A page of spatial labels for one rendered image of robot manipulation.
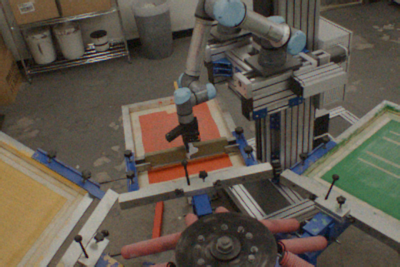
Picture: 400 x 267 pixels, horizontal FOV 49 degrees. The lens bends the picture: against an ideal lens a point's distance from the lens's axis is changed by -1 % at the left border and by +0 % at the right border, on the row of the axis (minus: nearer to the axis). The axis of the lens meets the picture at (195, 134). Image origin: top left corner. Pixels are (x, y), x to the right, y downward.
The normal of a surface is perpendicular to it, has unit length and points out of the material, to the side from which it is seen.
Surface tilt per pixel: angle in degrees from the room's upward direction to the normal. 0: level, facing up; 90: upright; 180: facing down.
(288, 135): 90
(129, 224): 0
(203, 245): 0
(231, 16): 86
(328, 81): 90
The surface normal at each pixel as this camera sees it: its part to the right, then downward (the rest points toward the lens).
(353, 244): -0.11, -0.80
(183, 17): 0.19, 0.57
